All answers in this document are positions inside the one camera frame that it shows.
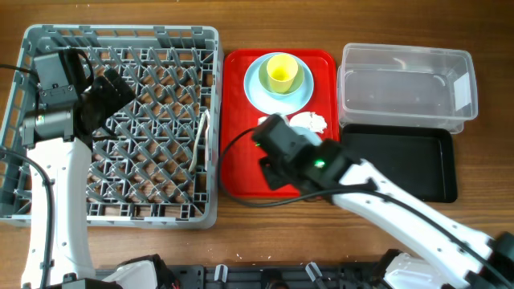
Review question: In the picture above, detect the clear plastic bin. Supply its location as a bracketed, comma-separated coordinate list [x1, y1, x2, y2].
[337, 43, 479, 134]

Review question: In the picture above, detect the light blue plate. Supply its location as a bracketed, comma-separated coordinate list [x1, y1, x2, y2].
[243, 52, 314, 115]

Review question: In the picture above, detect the white napkin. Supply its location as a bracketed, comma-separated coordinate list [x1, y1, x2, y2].
[289, 112, 328, 133]

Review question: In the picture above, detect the red plastic tray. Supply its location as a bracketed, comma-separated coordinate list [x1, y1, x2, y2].
[220, 50, 340, 198]

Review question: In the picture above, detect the light green bowl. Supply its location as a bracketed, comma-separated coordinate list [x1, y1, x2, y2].
[259, 55, 305, 97]

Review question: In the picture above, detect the light blue bowl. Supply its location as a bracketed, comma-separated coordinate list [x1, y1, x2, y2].
[292, 126, 322, 146]

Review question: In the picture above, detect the grey dishwasher rack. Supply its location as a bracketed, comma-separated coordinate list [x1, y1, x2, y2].
[1, 24, 224, 229]

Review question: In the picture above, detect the black plastic tray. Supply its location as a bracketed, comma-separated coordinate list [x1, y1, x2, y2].
[341, 124, 458, 203]

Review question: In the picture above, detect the yellow plastic cup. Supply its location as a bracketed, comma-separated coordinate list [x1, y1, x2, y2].
[266, 53, 299, 93]

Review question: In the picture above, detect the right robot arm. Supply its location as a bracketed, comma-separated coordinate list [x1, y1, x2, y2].
[251, 115, 513, 288]

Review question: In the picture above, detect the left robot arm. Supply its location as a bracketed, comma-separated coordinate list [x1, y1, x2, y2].
[19, 48, 135, 288]

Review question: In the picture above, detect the white plastic fork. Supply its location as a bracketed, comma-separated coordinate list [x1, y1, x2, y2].
[188, 112, 207, 173]

